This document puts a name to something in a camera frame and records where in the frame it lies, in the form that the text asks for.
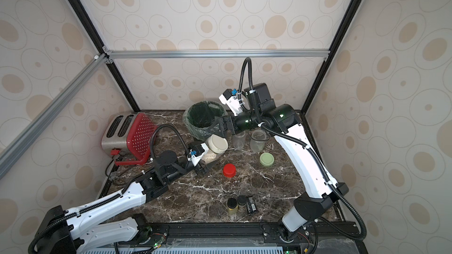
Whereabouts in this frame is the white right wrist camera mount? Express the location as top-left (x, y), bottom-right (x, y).
top-left (219, 89), bottom-right (247, 116)

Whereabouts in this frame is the red polka dot toaster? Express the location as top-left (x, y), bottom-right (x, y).
top-left (101, 112), bottom-right (157, 166)

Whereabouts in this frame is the black trash bin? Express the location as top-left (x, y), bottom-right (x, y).
top-left (190, 127), bottom-right (212, 142)

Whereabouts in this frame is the light green jar lid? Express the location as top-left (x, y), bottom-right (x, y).
top-left (259, 152), bottom-right (274, 167)

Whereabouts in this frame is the aluminium frame rail left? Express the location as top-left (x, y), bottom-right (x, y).
top-left (1, 54), bottom-right (107, 178)

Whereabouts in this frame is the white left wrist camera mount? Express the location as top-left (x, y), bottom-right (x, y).
top-left (188, 142), bottom-right (210, 167)

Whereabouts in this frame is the aluminium frame rail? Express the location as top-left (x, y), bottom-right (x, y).
top-left (1, 54), bottom-right (107, 178)
top-left (106, 49), bottom-right (330, 59)

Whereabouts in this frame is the red jar lid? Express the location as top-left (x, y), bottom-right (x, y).
top-left (222, 163), bottom-right (237, 178)

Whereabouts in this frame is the aluminium frame rail back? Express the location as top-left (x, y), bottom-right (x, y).
top-left (106, 49), bottom-right (330, 59)

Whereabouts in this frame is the red lid oatmeal jar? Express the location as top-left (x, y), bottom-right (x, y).
top-left (232, 131), bottom-right (247, 149)

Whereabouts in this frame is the clear oatmeal jar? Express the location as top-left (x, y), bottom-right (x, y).
top-left (250, 129), bottom-right (269, 153)

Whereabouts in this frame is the yellow spice jar black lid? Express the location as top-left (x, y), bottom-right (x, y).
top-left (227, 198), bottom-right (238, 216)

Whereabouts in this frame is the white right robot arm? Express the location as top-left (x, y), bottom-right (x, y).
top-left (208, 57), bottom-right (367, 241)

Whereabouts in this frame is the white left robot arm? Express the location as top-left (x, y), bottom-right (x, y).
top-left (28, 124), bottom-right (228, 254)

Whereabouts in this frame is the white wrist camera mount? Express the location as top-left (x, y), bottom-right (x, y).
top-left (219, 89), bottom-right (247, 116)
top-left (188, 142), bottom-right (210, 167)

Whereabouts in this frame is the dark spice jar black lid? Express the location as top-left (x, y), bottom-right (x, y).
top-left (237, 195), bottom-right (248, 212)

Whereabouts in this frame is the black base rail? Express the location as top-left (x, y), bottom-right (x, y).
top-left (131, 221), bottom-right (359, 247)

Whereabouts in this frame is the small black box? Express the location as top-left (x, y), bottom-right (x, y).
top-left (246, 196), bottom-right (258, 215)

